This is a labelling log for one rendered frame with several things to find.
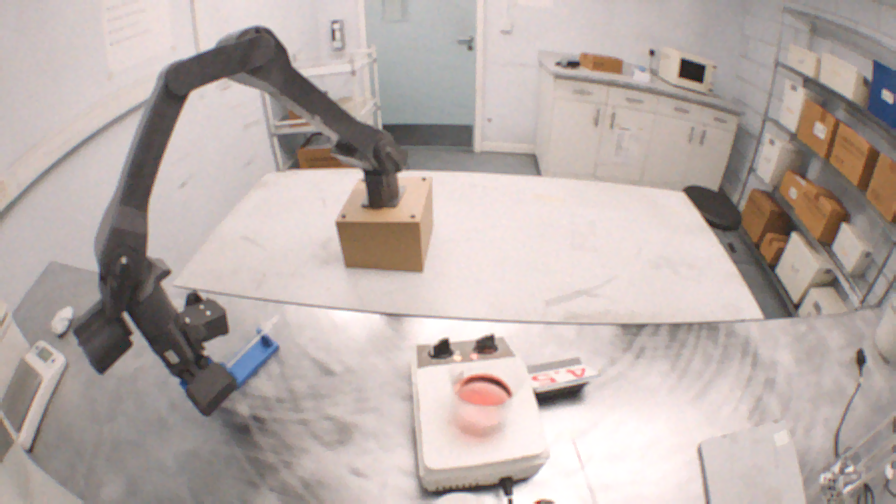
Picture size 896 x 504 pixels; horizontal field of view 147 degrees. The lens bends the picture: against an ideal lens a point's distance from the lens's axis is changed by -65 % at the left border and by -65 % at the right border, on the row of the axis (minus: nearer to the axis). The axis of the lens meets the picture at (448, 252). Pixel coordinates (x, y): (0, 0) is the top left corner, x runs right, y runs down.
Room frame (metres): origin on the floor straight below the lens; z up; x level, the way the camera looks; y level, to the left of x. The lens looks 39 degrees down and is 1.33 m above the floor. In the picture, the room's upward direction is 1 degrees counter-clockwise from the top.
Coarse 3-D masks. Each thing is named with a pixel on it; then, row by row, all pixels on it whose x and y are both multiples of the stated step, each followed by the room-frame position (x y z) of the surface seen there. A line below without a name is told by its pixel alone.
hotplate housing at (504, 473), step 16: (416, 368) 0.24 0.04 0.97; (416, 400) 0.19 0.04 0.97; (416, 416) 0.17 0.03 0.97; (416, 432) 0.15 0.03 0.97; (496, 464) 0.11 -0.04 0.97; (512, 464) 0.11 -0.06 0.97; (528, 464) 0.11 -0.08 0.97; (544, 464) 0.11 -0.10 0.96; (432, 480) 0.10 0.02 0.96; (448, 480) 0.10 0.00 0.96; (464, 480) 0.10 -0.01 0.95; (480, 480) 0.11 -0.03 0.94; (496, 480) 0.11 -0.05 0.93; (512, 480) 0.11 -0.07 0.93
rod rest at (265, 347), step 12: (264, 336) 0.30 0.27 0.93; (252, 348) 0.29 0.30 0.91; (264, 348) 0.29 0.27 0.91; (276, 348) 0.30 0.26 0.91; (240, 360) 0.27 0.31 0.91; (252, 360) 0.27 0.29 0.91; (264, 360) 0.27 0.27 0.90; (240, 372) 0.24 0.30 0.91; (252, 372) 0.25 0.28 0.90; (240, 384) 0.23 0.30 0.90
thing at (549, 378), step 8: (576, 368) 0.26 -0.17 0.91; (584, 368) 0.26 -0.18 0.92; (536, 376) 0.25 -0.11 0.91; (544, 376) 0.25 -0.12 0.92; (552, 376) 0.25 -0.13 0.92; (560, 376) 0.24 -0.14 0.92; (568, 376) 0.24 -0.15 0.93; (576, 376) 0.24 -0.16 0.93; (584, 376) 0.23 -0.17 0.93; (536, 384) 0.23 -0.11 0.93; (544, 384) 0.23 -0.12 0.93
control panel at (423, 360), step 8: (424, 344) 0.30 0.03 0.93; (456, 344) 0.29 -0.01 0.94; (464, 344) 0.29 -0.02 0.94; (504, 344) 0.28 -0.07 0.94; (416, 352) 0.28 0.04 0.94; (424, 352) 0.27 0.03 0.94; (456, 352) 0.27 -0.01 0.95; (424, 360) 0.25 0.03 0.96; (432, 360) 0.25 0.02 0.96; (440, 360) 0.25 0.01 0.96; (448, 360) 0.25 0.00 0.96
